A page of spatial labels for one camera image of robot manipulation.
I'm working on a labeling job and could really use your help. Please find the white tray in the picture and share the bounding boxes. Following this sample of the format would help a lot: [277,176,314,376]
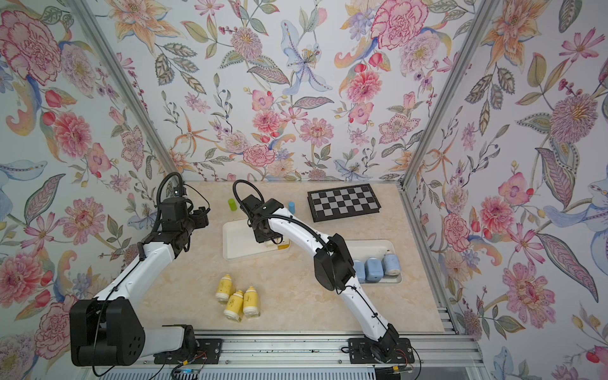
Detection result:
[223,219,289,261]
[346,240,402,285]

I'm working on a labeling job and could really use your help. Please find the yellow sharpener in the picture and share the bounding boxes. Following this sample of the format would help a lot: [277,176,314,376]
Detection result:
[242,287,260,318]
[223,291,244,322]
[276,241,291,250]
[215,274,234,303]

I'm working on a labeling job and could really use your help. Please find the blue sharpener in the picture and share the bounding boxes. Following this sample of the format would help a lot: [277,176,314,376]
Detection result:
[365,257,384,283]
[353,261,367,283]
[383,253,402,277]

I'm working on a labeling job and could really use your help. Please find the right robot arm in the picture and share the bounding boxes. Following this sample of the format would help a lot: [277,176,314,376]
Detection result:
[232,180,400,363]

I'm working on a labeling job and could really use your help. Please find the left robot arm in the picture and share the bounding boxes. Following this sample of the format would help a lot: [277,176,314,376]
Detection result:
[69,172,210,368]

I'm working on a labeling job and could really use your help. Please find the green cylinder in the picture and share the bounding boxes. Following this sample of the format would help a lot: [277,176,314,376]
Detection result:
[228,199,238,212]

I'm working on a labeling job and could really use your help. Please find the black white checkerboard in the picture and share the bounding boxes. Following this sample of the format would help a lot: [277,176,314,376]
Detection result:
[307,184,382,223]

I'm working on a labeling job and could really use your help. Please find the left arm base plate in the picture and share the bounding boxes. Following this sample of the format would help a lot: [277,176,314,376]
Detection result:
[154,338,223,366]

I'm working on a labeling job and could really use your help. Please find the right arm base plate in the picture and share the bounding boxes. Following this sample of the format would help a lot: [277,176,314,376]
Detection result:
[346,338,416,365]

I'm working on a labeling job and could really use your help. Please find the aluminium mounting rail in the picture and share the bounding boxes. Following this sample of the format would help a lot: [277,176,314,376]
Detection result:
[96,333,489,379]

